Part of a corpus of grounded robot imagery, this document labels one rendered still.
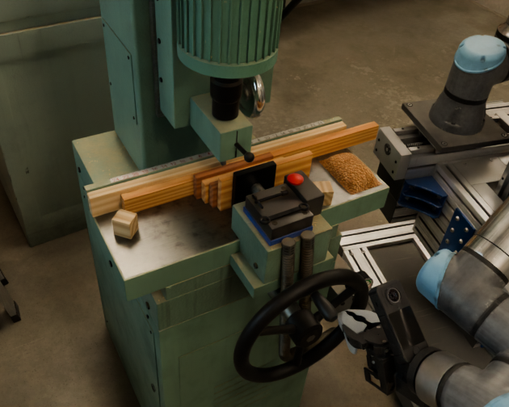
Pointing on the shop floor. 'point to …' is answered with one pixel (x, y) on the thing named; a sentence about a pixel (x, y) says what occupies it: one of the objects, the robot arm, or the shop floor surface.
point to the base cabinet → (191, 349)
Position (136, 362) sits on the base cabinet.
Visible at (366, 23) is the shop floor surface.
